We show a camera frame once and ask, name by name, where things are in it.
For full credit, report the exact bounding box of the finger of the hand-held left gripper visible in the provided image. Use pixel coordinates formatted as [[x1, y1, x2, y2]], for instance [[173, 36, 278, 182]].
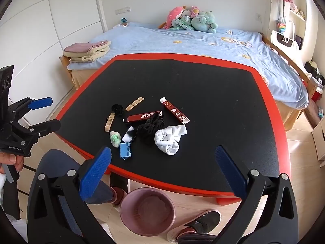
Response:
[[15, 119, 61, 145], [8, 97, 53, 115]]

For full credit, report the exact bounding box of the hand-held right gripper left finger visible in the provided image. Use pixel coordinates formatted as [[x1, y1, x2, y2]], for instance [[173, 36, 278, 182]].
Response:
[[27, 146, 120, 244]]

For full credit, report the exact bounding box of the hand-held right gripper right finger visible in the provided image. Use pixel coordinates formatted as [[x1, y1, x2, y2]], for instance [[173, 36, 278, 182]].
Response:
[[211, 146, 299, 244]]

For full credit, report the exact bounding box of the blue plastic clip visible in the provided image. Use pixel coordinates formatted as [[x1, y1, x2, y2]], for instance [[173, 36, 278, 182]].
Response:
[[119, 142, 132, 160]]

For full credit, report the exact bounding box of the black and white wrapper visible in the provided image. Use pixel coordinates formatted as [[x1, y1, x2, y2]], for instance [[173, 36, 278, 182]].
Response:
[[121, 126, 136, 144]]

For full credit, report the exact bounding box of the notched wooden strip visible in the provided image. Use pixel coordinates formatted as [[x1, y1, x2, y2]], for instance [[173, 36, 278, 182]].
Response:
[[104, 112, 115, 133], [125, 97, 145, 112]]

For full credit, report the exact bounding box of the pink waste bin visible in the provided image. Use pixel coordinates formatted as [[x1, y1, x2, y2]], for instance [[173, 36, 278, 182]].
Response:
[[119, 187, 176, 236]]

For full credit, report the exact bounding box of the black mesh cloth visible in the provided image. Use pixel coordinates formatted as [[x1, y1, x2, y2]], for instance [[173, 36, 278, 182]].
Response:
[[136, 112, 165, 145]]

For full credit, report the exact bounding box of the white sock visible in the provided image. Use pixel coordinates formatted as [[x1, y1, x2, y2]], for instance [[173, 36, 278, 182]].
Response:
[[154, 124, 188, 156]]

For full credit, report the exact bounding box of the red packet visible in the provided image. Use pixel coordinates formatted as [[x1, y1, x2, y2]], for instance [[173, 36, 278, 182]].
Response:
[[122, 110, 163, 124]]

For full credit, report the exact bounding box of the dark red tube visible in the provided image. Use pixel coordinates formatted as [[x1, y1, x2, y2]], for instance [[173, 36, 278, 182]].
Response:
[[159, 97, 190, 125]]

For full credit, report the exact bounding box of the person's left hand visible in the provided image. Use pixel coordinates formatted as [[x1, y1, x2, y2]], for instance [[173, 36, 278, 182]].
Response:
[[0, 151, 24, 174]]

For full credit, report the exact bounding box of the left dark slipper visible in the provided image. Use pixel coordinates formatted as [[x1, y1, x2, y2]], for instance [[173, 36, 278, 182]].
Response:
[[110, 187, 127, 207]]

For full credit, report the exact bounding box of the dark slipper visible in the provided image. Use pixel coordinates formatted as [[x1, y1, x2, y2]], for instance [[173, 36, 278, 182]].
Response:
[[166, 210, 222, 243], [110, 187, 127, 207]]

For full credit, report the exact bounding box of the person's left leg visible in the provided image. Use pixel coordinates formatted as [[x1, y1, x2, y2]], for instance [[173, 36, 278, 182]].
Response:
[[28, 149, 129, 244]]

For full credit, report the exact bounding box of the right dark slipper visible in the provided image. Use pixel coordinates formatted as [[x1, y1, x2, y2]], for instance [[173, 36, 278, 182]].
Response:
[[166, 210, 222, 243]]

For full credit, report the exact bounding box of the pink folded cloth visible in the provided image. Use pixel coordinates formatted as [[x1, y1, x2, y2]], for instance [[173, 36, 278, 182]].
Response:
[[64, 42, 93, 54]]

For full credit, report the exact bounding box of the white wardrobe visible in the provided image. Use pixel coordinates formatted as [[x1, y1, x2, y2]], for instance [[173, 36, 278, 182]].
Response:
[[0, 0, 108, 122]]

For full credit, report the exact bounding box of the red and black table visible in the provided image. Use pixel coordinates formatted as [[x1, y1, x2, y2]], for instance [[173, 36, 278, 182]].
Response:
[[55, 53, 291, 206]]

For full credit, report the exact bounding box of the cardboard box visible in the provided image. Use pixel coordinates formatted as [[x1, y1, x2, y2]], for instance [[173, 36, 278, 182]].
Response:
[[311, 121, 325, 168]]

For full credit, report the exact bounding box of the bed with blue sheet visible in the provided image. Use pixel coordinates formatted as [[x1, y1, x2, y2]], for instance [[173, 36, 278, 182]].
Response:
[[66, 22, 309, 110]]

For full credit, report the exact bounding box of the black bag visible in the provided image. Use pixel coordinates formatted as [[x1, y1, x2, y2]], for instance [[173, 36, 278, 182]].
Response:
[[304, 61, 323, 83]]

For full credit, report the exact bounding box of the white tote bag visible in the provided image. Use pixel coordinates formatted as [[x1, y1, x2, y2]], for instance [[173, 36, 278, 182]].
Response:
[[270, 20, 298, 52]]

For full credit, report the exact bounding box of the teal plush toy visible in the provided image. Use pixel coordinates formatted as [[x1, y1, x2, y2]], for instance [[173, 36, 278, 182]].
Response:
[[191, 11, 218, 33]]

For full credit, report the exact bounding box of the striped green plush toy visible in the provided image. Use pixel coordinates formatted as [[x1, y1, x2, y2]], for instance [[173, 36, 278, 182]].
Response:
[[171, 15, 193, 31]]

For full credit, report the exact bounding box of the pink plush toy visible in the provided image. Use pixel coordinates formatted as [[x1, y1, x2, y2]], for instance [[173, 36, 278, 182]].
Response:
[[162, 6, 187, 29]]

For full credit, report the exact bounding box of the white shelf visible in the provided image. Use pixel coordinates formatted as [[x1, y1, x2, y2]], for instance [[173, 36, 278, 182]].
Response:
[[270, 0, 307, 51]]

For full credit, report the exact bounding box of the wooden bed frame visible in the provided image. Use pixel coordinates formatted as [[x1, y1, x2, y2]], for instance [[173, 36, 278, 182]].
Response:
[[60, 32, 318, 99]]

